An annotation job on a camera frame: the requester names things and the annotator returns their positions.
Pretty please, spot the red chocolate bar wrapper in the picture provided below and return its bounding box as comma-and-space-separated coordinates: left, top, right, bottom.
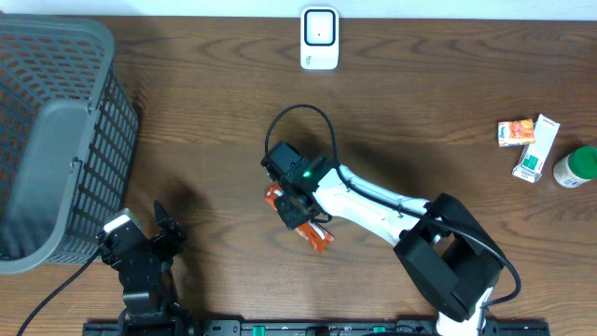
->
264, 182, 334, 254

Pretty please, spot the orange tissue pack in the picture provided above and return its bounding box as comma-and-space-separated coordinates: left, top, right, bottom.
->
497, 119, 535, 147

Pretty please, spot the white green carton box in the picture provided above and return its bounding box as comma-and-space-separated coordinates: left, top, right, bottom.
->
512, 114, 560, 183

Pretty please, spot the green lid seasoning jar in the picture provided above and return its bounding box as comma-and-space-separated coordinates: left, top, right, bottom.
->
553, 147, 597, 189

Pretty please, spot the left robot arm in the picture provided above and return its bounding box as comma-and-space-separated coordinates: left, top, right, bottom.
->
98, 201, 188, 335

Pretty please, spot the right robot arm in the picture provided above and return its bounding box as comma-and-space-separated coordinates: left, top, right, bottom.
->
261, 149, 511, 335

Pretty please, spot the white barcode scanner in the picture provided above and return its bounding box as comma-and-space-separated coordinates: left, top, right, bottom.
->
299, 7, 340, 71

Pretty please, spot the grey plastic shopping basket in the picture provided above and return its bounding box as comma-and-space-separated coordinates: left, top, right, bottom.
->
1, 14, 140, 274

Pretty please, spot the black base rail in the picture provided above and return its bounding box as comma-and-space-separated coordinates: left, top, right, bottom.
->
82, 319, 550, 336

